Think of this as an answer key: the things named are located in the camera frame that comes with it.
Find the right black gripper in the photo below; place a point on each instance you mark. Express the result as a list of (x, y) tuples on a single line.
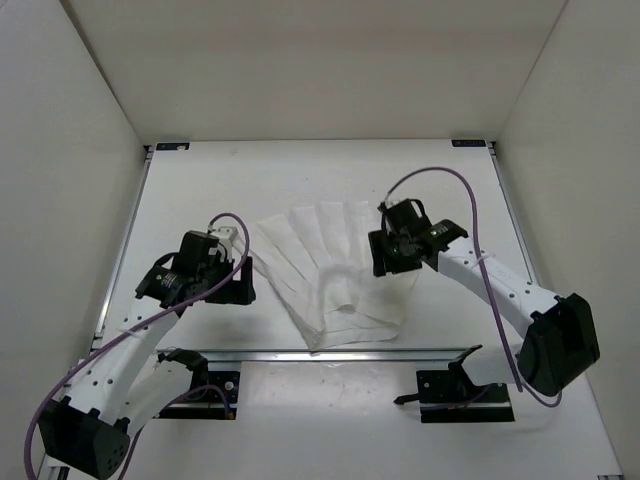
[(383, 262)]

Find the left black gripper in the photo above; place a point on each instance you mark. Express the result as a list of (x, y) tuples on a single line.
[(242, 289)]

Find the white pleated skirt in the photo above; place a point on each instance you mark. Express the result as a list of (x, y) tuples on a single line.
[(317, 259)]

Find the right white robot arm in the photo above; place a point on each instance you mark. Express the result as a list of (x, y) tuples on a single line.
[(558, 339)]

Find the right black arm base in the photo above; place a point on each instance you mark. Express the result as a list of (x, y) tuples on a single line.
[(449, 396)]

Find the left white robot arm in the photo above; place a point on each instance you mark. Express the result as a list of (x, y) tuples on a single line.
[(93, 426)]

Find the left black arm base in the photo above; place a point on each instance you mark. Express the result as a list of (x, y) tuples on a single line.
[(215, 397)]

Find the right blue corner label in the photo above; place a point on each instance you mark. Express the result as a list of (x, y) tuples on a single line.
[(468, 143)]

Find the blue corner label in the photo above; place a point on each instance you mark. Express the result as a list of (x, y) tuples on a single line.
[(172, 146), (468, 143)]

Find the left blue corner label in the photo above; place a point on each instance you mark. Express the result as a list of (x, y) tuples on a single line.
[(172, 146)]

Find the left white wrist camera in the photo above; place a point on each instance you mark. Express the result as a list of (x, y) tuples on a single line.
[(226, 237)]

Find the left aluminium side rail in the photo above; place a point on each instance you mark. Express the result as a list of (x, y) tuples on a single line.
[(106, 303)]

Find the aluminium side rail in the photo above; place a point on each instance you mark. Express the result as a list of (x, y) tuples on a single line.
[(512, 212), (106, 303)]

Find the right aluminium side rail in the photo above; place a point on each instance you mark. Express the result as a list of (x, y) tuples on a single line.
[(512, 212)]

